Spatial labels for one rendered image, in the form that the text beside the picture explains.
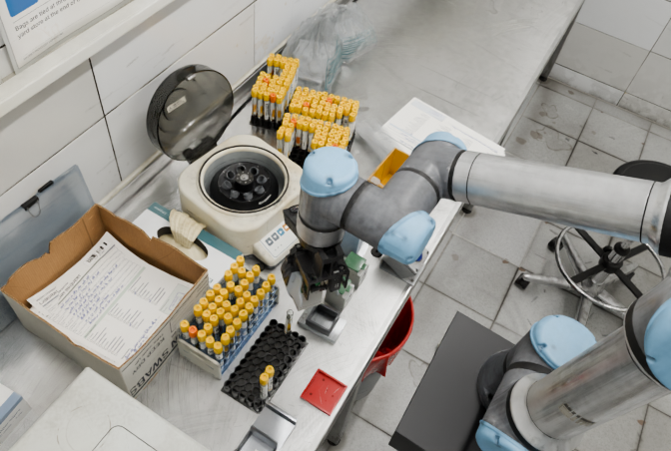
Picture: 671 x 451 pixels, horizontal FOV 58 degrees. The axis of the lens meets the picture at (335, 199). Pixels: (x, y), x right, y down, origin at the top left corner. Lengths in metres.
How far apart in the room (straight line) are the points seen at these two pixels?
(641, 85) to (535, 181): 2.72
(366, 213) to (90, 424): 0.46
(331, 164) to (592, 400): 0.44
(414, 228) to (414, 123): 0.93
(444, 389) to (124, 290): 0.65
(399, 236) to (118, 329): 0.65
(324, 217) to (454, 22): 1.40
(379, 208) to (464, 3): 1.53
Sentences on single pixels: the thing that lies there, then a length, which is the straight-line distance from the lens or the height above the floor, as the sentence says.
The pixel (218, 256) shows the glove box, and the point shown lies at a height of 0.94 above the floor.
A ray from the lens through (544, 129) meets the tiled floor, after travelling 3.24.
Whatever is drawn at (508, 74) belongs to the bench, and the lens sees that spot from 1.98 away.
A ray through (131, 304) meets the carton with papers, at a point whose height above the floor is 0.94.
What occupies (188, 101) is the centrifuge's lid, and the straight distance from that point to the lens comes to 1.42.
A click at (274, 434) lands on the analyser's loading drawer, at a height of 0.92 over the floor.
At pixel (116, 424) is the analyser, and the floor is 1.17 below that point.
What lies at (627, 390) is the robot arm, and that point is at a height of 1.39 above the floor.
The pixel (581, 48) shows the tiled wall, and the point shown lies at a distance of 3.46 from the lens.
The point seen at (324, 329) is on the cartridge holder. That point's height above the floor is 0.91.
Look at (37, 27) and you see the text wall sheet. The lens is 1.11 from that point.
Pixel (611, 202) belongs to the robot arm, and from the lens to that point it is 0.79.
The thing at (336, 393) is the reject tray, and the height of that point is 0.88.
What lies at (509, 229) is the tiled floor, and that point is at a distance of 2.72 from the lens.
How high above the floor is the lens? 2.02
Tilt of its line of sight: 51 degrees down
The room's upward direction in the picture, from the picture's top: 10 degrees clockwise
